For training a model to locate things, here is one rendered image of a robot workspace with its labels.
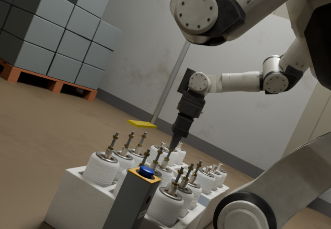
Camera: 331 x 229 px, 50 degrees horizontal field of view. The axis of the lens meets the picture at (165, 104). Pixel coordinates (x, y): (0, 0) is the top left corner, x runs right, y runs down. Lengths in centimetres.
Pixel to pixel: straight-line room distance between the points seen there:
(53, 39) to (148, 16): 135
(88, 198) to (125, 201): 22
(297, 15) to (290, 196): 40
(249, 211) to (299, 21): 43
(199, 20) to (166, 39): 346
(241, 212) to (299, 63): 57
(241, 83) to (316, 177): 51
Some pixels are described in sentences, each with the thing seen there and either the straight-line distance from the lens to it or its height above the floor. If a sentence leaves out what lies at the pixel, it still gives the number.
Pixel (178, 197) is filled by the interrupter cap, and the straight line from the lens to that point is 108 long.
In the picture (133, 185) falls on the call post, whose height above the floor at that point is 29.
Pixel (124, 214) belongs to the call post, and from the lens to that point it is 92.
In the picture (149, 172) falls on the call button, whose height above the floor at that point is 33.
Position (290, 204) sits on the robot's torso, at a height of 41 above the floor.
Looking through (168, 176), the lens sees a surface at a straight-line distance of 130.
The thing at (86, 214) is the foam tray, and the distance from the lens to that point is 112.
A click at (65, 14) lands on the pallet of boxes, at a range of 337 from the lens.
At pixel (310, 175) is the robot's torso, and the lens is 85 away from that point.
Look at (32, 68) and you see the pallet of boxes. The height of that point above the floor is 16.
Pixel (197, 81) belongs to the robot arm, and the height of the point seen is 59.
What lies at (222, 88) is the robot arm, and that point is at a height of 60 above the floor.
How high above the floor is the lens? 56
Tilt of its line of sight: 4 degrees down
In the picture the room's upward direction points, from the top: 24 degrees clockwise
